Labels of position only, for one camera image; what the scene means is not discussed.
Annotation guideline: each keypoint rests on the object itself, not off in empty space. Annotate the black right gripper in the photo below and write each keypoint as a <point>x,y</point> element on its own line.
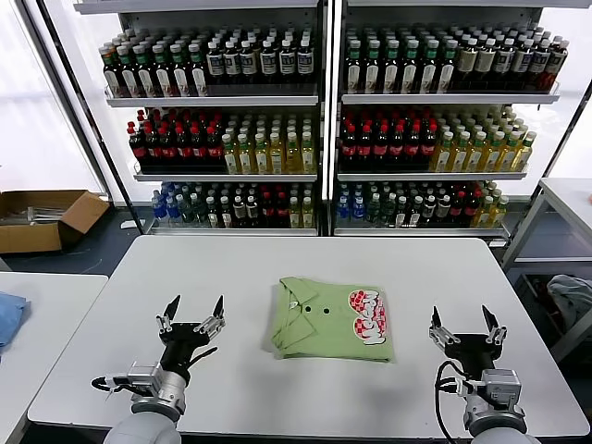
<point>474,353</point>

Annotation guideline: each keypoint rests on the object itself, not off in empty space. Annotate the dark bottle blue-white label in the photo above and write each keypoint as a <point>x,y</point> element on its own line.
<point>304,62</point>
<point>504,60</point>
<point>268,62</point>
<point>539,62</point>
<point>286,62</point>
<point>214,62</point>
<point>522,60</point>
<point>556,62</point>
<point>249,62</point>
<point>231,62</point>

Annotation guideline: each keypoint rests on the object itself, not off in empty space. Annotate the white paper scrap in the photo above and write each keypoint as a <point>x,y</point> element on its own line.
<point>127,224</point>

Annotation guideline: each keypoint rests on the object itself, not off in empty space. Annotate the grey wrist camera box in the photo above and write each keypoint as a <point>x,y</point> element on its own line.
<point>501,384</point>
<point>144,377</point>

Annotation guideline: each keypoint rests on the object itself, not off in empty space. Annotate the white table grey metal frame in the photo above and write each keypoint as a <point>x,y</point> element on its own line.
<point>569,194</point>

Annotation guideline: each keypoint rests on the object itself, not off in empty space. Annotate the cola bottle red cap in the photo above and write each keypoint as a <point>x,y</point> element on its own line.
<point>414,149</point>
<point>458,208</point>
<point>184,149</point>
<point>214,149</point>
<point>268,210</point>
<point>472,208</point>
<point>349,149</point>
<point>151,148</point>
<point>136,148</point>
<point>430,149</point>
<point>398,149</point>
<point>199,149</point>
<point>167,149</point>
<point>282,210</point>
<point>365,149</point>
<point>381,149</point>

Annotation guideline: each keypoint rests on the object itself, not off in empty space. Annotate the green polo shirt red print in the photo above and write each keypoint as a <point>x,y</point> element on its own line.
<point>324,337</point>

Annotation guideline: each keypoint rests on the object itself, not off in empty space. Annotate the small dark bottle white cap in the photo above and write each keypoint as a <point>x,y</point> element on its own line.
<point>225,213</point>
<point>238,213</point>
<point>430,210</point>
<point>212,213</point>
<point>444,209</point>
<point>401,213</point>
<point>251,213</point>
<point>416,213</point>

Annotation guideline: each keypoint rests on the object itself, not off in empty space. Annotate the crumpled grey-blue cloth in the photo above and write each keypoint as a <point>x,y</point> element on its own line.
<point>571,296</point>

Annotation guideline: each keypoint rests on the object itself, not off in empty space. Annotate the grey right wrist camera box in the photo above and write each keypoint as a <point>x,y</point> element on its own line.
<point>501,384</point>

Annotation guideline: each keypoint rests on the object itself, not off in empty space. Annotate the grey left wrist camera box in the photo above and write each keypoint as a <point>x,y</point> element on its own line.
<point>144,377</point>

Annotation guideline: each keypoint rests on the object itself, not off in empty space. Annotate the folded blue cloth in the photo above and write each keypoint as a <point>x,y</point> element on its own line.
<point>11,319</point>

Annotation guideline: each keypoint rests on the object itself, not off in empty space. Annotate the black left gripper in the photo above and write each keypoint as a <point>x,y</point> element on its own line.
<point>185,344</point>

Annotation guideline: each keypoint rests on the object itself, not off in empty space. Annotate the dark bottle beige label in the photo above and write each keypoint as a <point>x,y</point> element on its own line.
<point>485,60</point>
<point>467,60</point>

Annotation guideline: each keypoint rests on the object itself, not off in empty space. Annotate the dark green drink bottle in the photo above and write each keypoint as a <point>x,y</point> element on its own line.
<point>373,210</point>
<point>387,210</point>
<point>186,210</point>
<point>199,210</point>

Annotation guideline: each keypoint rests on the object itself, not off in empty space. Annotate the dark tea bottle green cap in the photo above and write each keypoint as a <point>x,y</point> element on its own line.
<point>392,69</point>
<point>354,69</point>
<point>142,74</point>
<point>179,74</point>
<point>126,74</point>
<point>198,74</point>
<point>373,69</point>
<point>430,69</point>
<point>161,74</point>
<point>411,69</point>
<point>111,74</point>
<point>447,69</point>

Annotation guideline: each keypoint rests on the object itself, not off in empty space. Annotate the blue sports drink bottle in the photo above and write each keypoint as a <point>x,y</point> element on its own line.
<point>159,208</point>
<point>172,208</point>
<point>359,208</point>
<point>343,208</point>

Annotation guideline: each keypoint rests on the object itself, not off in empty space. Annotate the black window frame post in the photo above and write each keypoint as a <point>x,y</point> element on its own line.
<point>98,125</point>

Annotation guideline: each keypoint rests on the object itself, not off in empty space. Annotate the open brown cardboard box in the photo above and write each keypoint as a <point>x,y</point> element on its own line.
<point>28,238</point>

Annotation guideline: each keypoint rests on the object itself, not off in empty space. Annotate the yellow tea bottle green label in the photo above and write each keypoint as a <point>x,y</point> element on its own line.
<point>484,213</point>
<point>493,157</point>
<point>476,157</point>
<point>262,157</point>
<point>460,157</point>
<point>230,157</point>
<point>294,213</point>
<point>276,157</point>
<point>307,213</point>
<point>246,157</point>
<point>509,157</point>
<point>443,157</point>
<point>292,157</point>
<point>499,212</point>
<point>524,155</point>
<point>308,157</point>

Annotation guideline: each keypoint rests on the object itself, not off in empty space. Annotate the grey metal shelf unit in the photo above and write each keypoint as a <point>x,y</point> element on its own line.
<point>322,139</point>
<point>337,139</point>

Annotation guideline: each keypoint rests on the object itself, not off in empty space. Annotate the white side table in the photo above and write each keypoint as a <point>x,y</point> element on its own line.
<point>46,370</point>

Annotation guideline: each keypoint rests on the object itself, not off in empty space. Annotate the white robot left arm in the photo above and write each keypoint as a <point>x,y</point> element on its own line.
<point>143,427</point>

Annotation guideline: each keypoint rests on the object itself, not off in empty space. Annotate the grey parts bundle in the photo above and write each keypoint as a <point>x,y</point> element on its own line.
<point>41,215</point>

